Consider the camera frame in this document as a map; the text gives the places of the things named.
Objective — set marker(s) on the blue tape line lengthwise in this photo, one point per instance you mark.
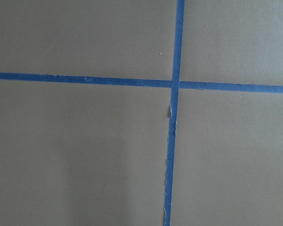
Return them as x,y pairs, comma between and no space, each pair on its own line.
175,84

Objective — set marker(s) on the blue tape line crosswise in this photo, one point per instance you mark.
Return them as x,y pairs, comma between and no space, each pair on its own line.
142,82

